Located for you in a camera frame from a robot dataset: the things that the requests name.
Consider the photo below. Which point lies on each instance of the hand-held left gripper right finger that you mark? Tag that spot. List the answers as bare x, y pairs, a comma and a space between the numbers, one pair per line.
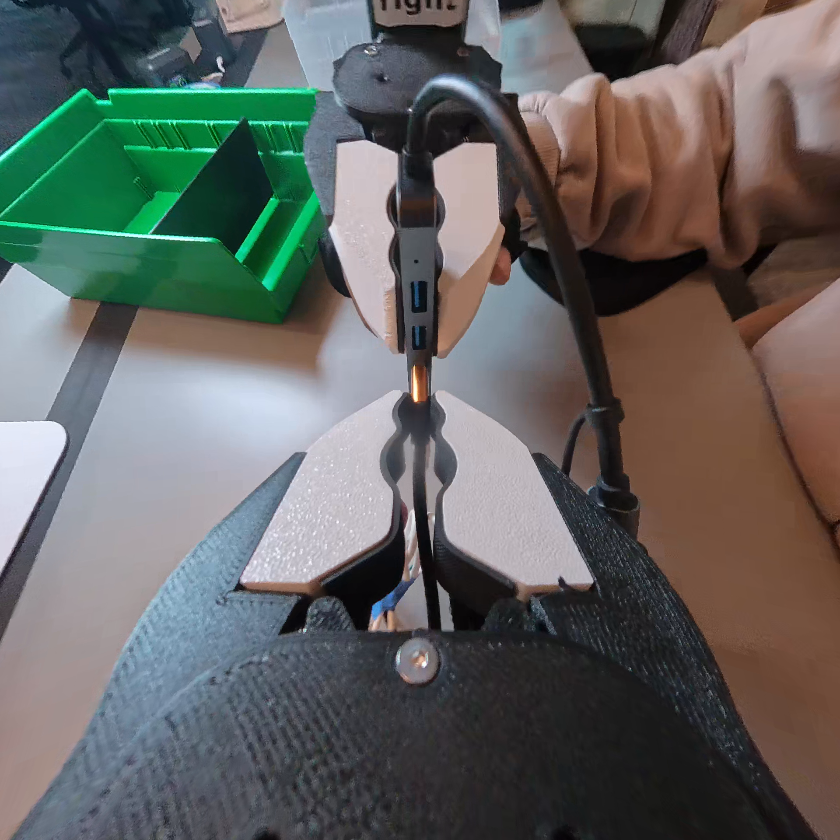
505, 505

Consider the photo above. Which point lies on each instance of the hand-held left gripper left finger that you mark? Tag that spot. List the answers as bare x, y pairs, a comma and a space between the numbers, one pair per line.
321, 518

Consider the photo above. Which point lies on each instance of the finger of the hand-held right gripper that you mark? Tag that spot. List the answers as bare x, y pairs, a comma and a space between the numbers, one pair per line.
469, 229
361, 229

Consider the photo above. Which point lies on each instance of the grey usb hub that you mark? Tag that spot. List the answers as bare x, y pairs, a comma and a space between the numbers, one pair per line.
417, 253

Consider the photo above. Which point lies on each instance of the person's right forearm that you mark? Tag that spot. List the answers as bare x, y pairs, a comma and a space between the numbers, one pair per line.
656, 164

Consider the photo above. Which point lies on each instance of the person's right hand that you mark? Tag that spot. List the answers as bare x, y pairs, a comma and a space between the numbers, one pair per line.
502, 269

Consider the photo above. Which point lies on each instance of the black divider panel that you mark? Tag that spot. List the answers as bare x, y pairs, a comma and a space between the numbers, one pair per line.
216, 197

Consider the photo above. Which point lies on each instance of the black rounded cushion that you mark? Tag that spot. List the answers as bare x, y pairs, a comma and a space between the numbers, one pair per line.
623, 289

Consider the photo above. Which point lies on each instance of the black bag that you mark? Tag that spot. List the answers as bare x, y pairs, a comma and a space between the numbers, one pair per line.
151, 59

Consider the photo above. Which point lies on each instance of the green plastic bin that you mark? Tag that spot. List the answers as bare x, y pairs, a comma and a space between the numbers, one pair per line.
131, 269

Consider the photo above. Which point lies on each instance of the white rounded board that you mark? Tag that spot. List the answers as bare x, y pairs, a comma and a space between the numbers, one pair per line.
26, 479

